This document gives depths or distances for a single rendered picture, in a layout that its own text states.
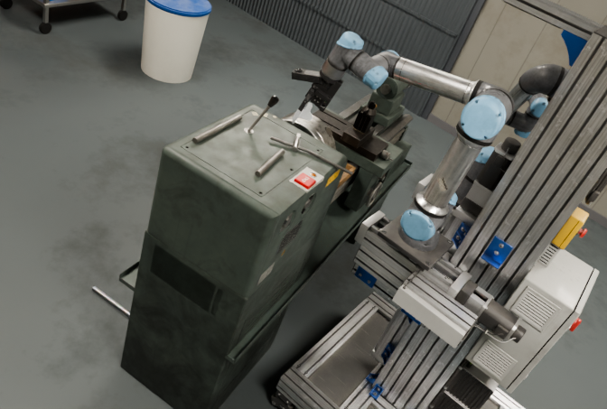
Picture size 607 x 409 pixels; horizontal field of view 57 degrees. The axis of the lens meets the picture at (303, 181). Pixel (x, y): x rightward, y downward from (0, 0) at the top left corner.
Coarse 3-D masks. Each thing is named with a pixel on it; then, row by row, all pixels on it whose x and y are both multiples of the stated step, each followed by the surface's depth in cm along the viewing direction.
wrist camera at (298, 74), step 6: (294, 72) 186; (300, 72) 186; (306, 72) 186; (312, 72) 186; (318, 72) 186; (294, 78) 186; (300, 78) 186; (306, 78) 185; (312, 78) 184; (318, 78) 184
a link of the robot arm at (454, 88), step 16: (400, 64) 180; (416, 64) 179; (400, 80) 183; (416, 80) 179; (432, 80) 176; (448, 80) 174; (464, 80) 173; (480, 80) 172; (448, 96) 176; (464, 96) 172; (512, 112) 167
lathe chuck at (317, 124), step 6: (288, 114) 246; (306, 120) 235; (312, 120) 237; (318, 120) 239; (318, 126) 236; (324, 126) 239; (318, 132) 233; (324, 132) 237; (324, 138) 235; (330, 138) 238; (330, 144) 237
